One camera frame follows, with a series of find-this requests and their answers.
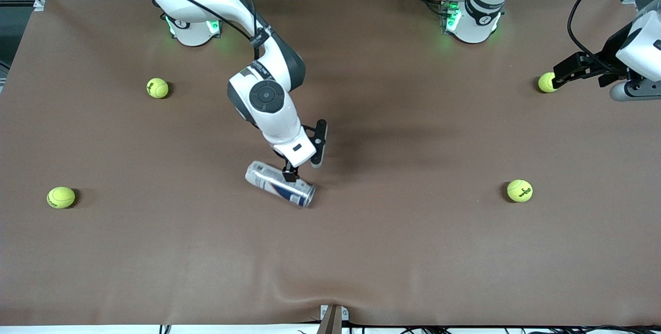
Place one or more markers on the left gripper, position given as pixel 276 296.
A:
pixel 607 56

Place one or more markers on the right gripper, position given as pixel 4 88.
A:
pixel 289 172

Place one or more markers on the silver blue drink can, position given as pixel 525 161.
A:
pixel 268 179

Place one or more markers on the yellow-green tennis ball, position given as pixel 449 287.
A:
pixel 61 197
pixel 157 88
pixel 545 82
pixel 519 190

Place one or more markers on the metal table edge clamp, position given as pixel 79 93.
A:
pixel 331 318

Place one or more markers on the brown table cover sheet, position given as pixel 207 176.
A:
pixel 155 251

